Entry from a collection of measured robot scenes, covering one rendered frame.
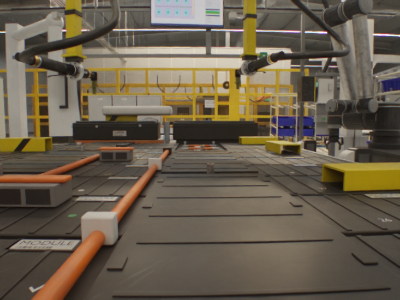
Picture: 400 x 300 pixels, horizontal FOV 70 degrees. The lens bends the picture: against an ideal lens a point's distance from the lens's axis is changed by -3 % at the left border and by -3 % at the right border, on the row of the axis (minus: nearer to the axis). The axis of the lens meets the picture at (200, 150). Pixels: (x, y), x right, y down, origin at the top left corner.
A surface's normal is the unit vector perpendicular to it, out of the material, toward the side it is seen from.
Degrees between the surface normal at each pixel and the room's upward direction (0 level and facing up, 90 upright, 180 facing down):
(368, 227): 0
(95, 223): 90
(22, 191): 90
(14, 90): 90
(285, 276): 0
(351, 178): 90
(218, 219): 0
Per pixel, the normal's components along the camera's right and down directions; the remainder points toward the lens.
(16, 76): 0.03, 0.10
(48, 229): 0.00, -1.00
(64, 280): 0.71, -0.70
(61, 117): 0.45, 0.08
